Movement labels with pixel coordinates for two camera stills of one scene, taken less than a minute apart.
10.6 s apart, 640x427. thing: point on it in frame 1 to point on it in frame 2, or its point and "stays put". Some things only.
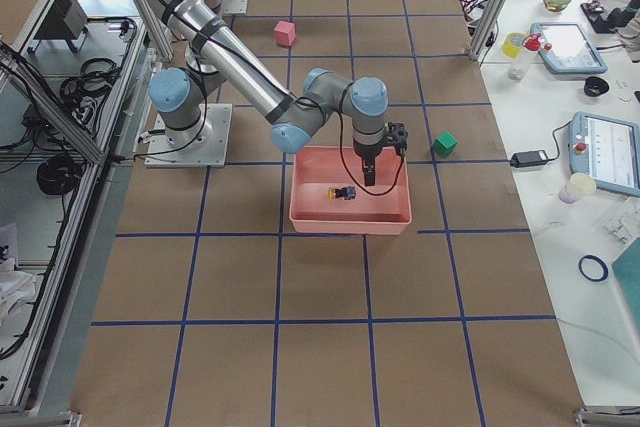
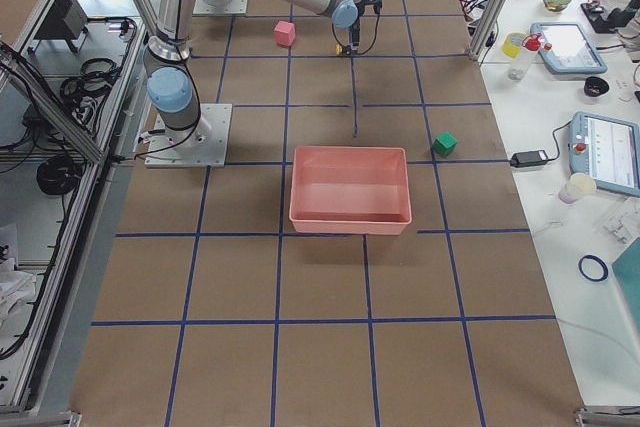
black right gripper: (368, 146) to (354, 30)
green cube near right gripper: (444, 144) stays put
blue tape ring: (597, 260) stays put
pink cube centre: (285, 32) stays put
